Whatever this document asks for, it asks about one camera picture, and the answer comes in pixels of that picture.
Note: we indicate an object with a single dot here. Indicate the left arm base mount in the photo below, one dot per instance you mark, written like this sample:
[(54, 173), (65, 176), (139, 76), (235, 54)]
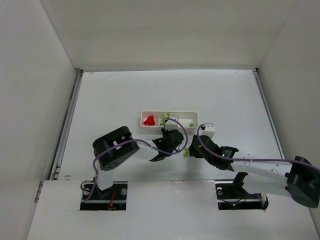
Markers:
[(111, 199)]

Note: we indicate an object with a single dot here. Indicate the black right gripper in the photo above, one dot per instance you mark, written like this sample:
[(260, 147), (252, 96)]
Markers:
[(198, 147)]

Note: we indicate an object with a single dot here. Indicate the left aluminium frame rail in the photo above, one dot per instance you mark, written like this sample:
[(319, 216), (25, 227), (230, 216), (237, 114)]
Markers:
[(54, 167)]

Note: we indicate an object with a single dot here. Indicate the red transparent curved lego piece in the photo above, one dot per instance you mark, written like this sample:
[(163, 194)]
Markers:
[(150, 121)]

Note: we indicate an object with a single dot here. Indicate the light green 2x3 lego brick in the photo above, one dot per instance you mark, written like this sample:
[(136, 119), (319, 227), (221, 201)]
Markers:
[(165, 116)]

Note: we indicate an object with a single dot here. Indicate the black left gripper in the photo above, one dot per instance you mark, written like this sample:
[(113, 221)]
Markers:
[(169, 136)]

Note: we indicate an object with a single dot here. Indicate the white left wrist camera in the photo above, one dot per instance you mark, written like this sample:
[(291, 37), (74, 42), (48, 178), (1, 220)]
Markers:
[(171, 123)]

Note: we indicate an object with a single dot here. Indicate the right aluminium frame rail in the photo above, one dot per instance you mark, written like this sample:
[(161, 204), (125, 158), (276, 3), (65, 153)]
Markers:
[(267, 110)]

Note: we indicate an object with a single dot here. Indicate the white divided sorting tray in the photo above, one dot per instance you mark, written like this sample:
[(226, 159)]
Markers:
[(184, 117)]

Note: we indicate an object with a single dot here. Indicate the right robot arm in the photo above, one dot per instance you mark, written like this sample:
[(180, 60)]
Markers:
[(297, 179)]

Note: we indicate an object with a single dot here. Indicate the aluminium frame rail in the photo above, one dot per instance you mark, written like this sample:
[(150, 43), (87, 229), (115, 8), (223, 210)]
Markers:
[(54, 167), (267, 110)]

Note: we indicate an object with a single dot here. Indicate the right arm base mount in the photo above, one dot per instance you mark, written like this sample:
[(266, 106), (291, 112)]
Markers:
[(232, 196)]

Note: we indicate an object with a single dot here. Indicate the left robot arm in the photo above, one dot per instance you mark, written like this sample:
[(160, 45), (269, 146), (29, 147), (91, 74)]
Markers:
[(113, 149)]

